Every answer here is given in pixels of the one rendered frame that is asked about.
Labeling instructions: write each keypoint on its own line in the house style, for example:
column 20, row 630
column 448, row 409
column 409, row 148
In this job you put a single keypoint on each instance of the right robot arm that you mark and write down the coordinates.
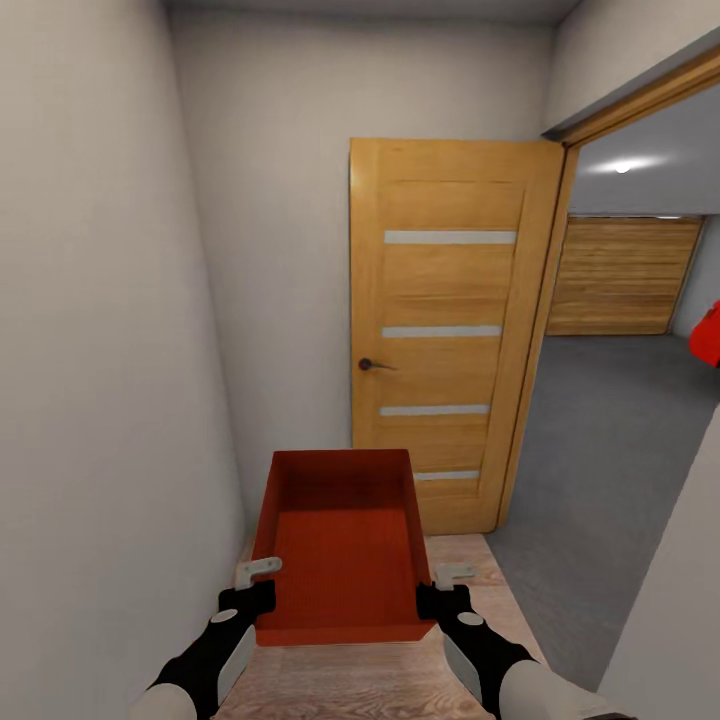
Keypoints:
column 502, row 676

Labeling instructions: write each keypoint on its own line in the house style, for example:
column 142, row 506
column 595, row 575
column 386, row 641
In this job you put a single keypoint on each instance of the storage box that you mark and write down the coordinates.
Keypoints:
column 346, row 525

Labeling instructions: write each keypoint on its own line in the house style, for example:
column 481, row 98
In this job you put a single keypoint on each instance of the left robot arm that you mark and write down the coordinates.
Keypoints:
column 195, row 685

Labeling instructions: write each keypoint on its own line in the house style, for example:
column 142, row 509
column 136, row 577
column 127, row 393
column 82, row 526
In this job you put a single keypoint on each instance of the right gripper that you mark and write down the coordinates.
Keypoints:
column 430, row 600

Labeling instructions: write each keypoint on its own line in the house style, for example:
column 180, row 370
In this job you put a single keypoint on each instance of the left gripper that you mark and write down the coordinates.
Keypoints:
column 261, row 595

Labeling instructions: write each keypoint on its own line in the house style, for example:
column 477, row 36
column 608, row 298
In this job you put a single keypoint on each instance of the garage door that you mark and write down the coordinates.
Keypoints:
column 620, row 275

